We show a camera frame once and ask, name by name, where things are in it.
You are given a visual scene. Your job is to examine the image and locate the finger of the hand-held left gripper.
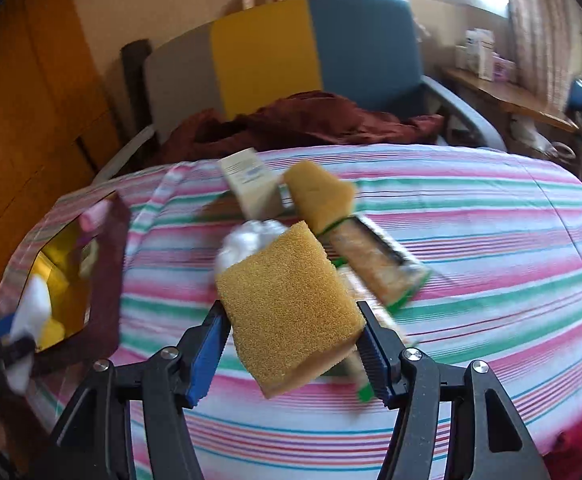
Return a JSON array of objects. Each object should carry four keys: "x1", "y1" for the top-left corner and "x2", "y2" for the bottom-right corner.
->
[{"x1": 0, "y1": 312, "x2": 39, "y2": 361}]

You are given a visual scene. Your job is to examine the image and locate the white plastic bag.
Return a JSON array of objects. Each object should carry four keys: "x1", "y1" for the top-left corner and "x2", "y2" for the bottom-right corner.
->
[{"x1": 213, "y1": 219, "x2": 289, "y2": 291}]

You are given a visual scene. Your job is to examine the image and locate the maroon jacket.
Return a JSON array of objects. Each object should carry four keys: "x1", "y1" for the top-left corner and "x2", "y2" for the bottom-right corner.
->
[{"x1": 153, "y1": 91, "x2": 444, "y2": 166}]

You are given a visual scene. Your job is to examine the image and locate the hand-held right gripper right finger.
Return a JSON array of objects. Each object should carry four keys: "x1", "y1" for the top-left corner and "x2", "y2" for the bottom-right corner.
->
[{"x1": 356, "y1": 300, "x2": 552, "y2": 480}]

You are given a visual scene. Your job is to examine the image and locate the pink box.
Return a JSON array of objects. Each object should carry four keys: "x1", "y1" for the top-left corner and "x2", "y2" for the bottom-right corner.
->
[{"x1": 491, "y1": 55, "x2": 517, "y2": 83}]

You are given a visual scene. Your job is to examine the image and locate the wooden side shelf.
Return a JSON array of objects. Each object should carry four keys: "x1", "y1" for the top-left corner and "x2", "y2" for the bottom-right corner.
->
[{"x1": 441, "y1": 66, "x2": 579, "y2": 133}]

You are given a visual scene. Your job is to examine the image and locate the striped tablecloth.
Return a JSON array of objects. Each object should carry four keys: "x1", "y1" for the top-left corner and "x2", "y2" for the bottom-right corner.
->
[{"x1": 0, "y1": 144, "x2": 582, "y2": 480}]

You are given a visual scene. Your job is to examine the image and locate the gold tin box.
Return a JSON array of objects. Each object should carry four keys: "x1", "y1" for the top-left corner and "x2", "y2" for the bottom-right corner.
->
[{"x1": 18, "y1": 191, "x2": 132, "y2": 376}]

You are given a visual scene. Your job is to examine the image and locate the yellow sponge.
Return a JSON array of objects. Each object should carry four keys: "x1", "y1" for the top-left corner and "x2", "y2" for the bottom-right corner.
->
[
  {"x1": 283, "y1": 160, "x2": 358, "y2": 233},
  {"x1": 215, "y1": 220, "x2": 367, "y2": 400}
]

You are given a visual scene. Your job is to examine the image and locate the clear grain packet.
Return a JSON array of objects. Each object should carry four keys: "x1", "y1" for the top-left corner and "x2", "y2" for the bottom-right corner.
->
[
  {"x1": 338, "y1": 266, "x2": 412, "y2": 403},
  {"x1": 328, "y1": 215, "x2": 432, "y2": 308}
]

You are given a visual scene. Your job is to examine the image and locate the grey yellow blue chair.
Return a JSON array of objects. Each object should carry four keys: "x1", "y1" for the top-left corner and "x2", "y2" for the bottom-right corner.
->
[{"x1": 93, "y1": 0, "x2": 509, "y2": 186}]

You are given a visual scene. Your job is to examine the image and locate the white cardboard box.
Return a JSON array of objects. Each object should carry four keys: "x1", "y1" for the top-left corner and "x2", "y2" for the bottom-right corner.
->
[{"x1": 218, "y1": 149, "x2": 284, "y2": 221}]

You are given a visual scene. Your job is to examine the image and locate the pink hair roller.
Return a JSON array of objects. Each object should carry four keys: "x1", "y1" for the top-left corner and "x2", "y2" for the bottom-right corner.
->
[{"x1": 80, "y1": 200, "x2": 114, "y2": 231}]

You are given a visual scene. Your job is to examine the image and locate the black rolled mat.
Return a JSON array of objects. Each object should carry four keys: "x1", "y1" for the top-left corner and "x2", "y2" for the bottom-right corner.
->
[{"x1": 121, "y1": 39, "x2": 154, "y2": 161}]

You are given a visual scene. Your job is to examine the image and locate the white blue box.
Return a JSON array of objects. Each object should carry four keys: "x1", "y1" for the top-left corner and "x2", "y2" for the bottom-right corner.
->
[{"x1": 466, "y1": 28, "x2": 496, "y2": 78}]

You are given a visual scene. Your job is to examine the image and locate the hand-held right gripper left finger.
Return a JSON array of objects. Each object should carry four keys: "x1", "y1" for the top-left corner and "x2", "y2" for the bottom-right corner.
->
[{"x1": 48, "y1": 300, "x2": 232, "y2": 480}]

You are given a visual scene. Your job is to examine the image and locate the blue round object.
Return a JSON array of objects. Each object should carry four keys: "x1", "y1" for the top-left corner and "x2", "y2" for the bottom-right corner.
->
[{"x1": 566, "y1": 75, "x2": 582, "y2": 113}]

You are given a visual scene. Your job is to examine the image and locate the wooden wardrobe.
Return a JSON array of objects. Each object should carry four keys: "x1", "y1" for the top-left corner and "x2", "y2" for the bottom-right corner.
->
[{"x1": 0, "y1": 0, "x2": 126, "y2": 301}]

